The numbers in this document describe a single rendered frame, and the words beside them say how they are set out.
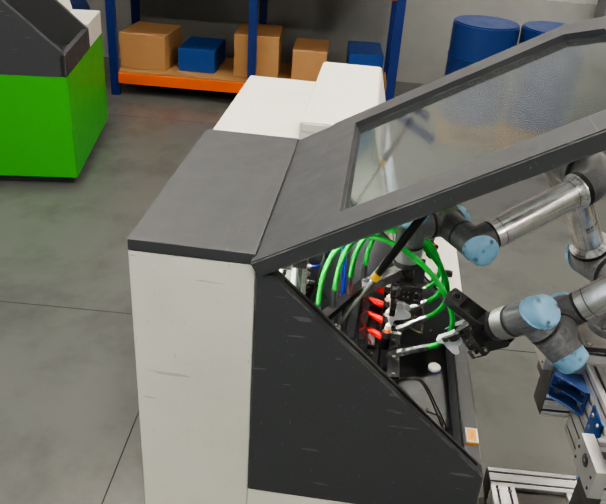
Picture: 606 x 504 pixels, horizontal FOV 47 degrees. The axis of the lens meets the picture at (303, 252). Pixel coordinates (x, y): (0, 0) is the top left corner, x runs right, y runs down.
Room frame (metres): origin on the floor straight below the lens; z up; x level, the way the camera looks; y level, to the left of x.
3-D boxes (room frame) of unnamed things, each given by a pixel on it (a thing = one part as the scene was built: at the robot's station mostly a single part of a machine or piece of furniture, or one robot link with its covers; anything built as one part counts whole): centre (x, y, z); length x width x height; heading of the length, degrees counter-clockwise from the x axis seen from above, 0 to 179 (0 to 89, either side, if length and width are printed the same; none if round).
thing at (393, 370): (1.72, -0.26, 0.91); 0.34 x 0.10 x 0.15; 175
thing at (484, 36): (6.43, -1.77, 0.51); 1.20 x 0.85 x 1.02; 86
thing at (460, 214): (1.62, -0.37, 1.43); 0.11 x 0.11 x 0.08; 26
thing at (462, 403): (1.57, -0.49, 0.87); 0.62 x 0.04 x 0.16; 175
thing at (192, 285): (1.99, 0.18, 0.75); 1.40 x 0.28 x 1.50; 175
